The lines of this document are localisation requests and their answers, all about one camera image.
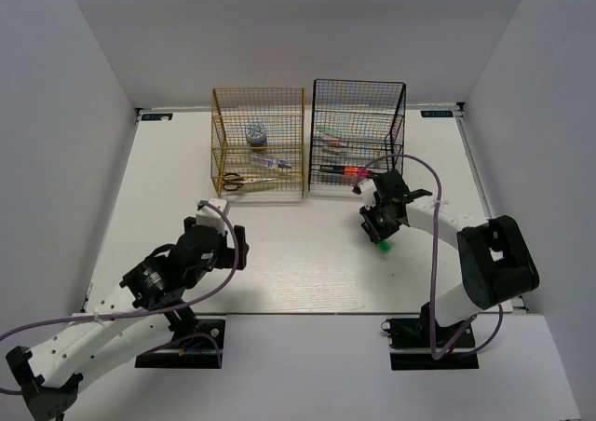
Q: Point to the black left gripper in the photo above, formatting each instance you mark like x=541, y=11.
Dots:
x=242, y=246

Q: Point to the black wire mesh basket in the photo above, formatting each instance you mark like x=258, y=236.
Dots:
x=370, y=114

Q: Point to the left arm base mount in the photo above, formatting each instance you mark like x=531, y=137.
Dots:
x=202, y=352

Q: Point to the grey white eraser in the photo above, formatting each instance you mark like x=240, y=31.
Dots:
x=335, y=151

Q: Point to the left blue table label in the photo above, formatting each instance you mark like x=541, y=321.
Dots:
x=156, y=116

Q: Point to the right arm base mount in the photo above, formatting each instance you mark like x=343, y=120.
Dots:
x=409, y=348

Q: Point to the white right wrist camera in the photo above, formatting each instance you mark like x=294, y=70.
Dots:
x=366, y=189

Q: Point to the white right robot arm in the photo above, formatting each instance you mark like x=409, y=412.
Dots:
x=494, y=261

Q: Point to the green black highlighter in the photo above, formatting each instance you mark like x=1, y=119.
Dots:
x=384, y=246

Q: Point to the orange black highlighter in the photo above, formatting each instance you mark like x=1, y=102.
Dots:
x=339, y=170

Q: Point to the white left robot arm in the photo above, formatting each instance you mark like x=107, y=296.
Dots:
x=144, y=313

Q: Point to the gold wire mesh basket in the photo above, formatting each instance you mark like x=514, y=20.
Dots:
x=282, y=111

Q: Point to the pink black highlighter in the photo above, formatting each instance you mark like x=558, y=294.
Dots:
x=366, y=173

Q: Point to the green correction tape dispenser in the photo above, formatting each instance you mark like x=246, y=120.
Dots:
x=329, y=132

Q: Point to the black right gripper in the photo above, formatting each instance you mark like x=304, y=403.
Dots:
x=378, y=233

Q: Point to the round blue white tape tin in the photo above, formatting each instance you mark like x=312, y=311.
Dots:
x=256, y=135

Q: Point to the black handled scissors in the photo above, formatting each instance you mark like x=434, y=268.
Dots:
x=233, y=181

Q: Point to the pink correction tape dispenser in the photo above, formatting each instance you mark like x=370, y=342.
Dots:
x=333, y=141

